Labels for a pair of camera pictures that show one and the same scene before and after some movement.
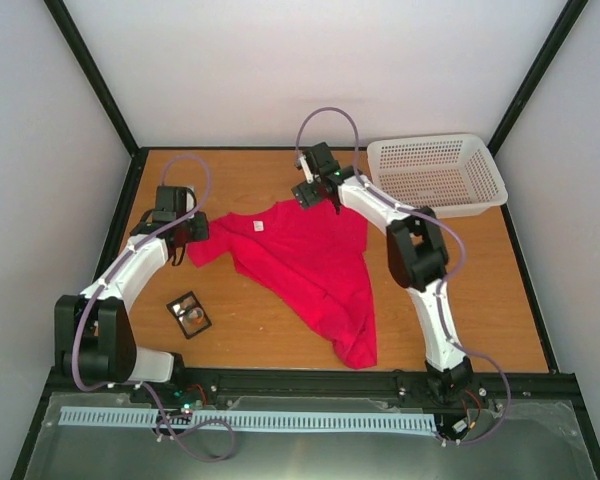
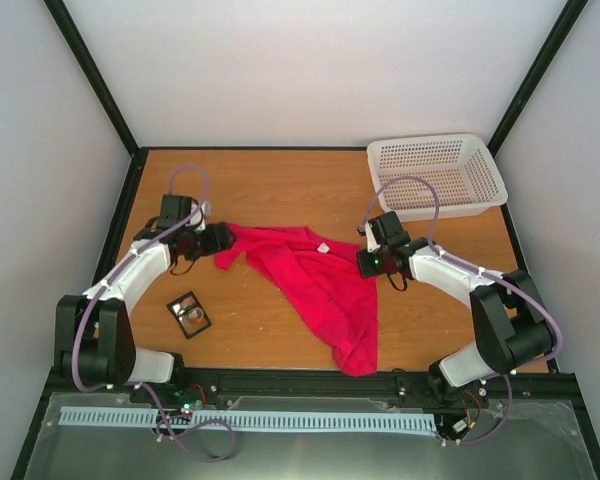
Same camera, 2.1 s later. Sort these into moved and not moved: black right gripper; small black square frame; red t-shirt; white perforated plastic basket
Moved: black right gripper; red t-shirt
Not moved: white perforated plastic basket; small black square frame
